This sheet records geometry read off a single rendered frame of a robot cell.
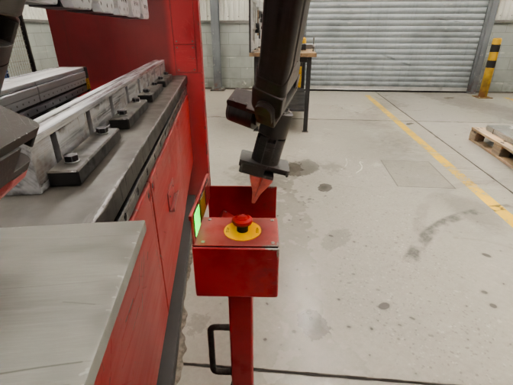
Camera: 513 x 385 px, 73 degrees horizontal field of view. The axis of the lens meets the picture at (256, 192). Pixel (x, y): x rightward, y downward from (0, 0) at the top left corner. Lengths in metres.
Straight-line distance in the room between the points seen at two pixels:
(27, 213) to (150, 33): 1.81
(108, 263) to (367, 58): 7.39
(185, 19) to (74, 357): 2.19
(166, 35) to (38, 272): 2.13
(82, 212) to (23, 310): 0.39
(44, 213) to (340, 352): 1.19
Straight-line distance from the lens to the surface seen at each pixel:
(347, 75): 7.52
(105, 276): 0.23
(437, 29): 7.86
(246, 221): 0.65
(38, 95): 1.35
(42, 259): 0.26
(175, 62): 2.32
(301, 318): 1.61
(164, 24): 2.32
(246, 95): 0.68
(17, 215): 0.64
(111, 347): 0.66
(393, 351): 1.57
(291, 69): 0.56
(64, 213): 0.61
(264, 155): 0.68
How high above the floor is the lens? 1.13
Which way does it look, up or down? 25 degrees down
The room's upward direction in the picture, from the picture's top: straight up
